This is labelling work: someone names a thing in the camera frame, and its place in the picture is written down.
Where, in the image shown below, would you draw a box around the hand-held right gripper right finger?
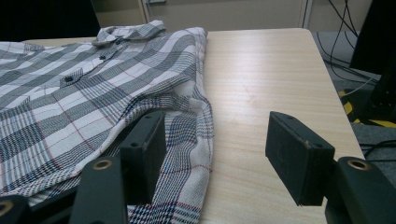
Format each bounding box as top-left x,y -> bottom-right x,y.
264,110 -> 336,207

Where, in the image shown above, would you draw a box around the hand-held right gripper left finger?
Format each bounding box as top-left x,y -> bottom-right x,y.
119,111 -> 167,206

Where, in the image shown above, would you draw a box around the grey white plaid shirt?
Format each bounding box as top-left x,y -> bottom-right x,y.
0,20 -> 216,224

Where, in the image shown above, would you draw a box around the black yellow striped stand base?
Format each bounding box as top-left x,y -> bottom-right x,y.
339,59 -> 396,129

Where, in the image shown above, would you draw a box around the black curtain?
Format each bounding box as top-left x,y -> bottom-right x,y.
348,0 -> 396,77

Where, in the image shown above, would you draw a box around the beige wooden desk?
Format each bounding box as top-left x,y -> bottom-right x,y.
90,0 -> 375,33

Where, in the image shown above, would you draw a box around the black floor cables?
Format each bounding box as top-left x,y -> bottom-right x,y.
358,139 -> 396,163

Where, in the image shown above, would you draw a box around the white floor cable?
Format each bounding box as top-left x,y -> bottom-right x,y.
344,76 -> 379,97

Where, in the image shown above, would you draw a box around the black hanging power cables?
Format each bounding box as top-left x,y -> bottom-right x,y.
316,0 -> 381,84

